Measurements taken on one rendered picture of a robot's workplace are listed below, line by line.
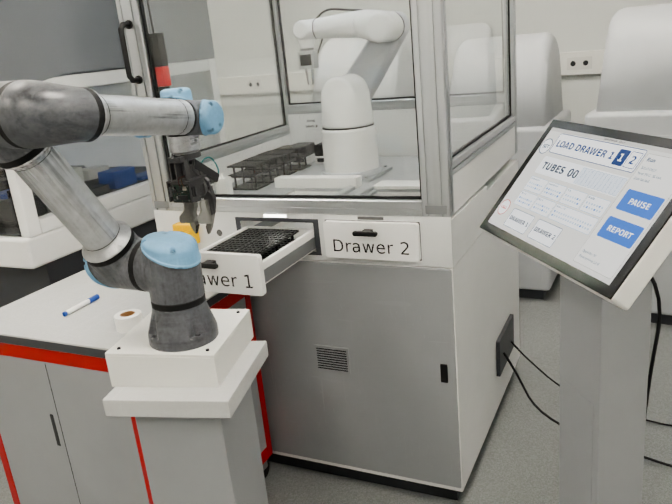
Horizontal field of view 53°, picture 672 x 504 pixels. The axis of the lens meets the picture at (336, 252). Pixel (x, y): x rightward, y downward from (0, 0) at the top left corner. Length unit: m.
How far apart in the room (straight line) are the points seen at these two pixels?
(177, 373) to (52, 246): 1.11
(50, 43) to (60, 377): 1.14
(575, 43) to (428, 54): 3.20
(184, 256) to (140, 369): 0.27
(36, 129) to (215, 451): 0.75
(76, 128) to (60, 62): 1.31
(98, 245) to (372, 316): 0.89
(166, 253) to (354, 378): 0.93
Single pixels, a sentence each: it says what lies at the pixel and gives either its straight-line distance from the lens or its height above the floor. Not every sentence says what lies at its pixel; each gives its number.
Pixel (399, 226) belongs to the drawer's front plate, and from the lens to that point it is 1.86.
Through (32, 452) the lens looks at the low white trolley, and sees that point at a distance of 2.21.
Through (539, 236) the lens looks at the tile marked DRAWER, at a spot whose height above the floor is 1.00.
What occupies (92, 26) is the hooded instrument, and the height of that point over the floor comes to 1.56.
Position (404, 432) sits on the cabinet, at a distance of 2.17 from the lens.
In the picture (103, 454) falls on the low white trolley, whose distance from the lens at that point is 1.99.
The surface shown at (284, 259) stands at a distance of 1.85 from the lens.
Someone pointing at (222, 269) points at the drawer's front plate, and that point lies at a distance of 1.78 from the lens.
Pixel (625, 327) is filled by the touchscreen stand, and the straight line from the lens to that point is 1.53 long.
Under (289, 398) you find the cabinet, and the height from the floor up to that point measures 0.30.
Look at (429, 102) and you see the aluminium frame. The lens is 1.78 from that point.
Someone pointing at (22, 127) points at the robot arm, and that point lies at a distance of 1.23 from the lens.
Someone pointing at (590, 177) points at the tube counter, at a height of 1.11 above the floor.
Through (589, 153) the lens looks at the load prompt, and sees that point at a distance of 1.52.
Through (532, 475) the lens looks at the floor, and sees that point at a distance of 2.41.
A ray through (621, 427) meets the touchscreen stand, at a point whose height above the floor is 0.56.
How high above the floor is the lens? 1.43
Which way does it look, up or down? 18 degrees down
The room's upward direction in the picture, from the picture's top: 6 degrees counter-clockwise
